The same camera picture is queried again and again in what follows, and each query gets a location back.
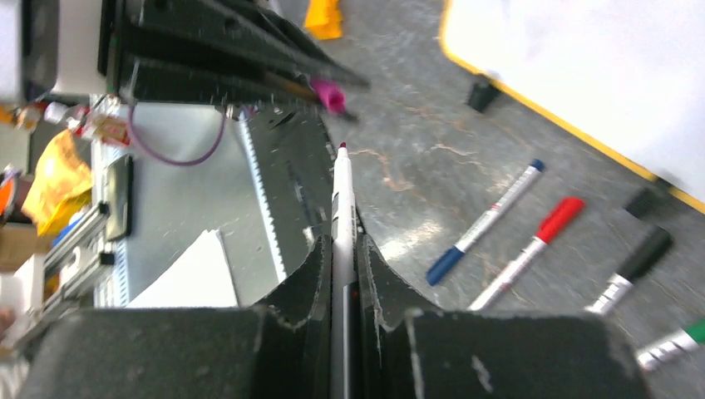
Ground green whiteboard marker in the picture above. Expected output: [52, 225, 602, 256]
[636, 318, 704, 372]

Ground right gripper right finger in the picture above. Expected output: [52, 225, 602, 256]
[357, 235, 652, 398]

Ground yellow wedge block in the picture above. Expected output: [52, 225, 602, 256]
[303, 0, 343, 41]

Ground purple whiteboard marker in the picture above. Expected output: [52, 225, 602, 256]
[329, 142, 357, 398]

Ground yellow plastic bag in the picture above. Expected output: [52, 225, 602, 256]
[22, 130, 93, 236]

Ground white slotted cable duct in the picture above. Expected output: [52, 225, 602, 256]
[238, 121, 288, 283]

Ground yellow-framed whiteboard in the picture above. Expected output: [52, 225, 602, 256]
[439, 1, 704, 210]

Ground blue whiteboard marker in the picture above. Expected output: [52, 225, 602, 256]
[426, 159, 545, 286]

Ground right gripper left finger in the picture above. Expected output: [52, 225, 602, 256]
[18, 235, 332, 398]

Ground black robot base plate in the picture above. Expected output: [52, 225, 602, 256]
[246, 107, 336, 275]

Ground black whiteboard clip foot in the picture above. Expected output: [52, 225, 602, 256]
[466, 76, 500, 113]

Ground black whiteboard marker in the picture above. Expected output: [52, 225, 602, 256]
[584, 226, 673, 316]

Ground red whiteboard marker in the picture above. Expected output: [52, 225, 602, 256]
[468, 196, 585, 311]

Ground purple marker cap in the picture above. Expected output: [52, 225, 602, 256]
[310, 78, 358, 123]

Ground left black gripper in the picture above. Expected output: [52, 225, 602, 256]
[22, 1, 371, 105]

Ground white paper sheet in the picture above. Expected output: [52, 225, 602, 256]
[127, 229, 239, 308]

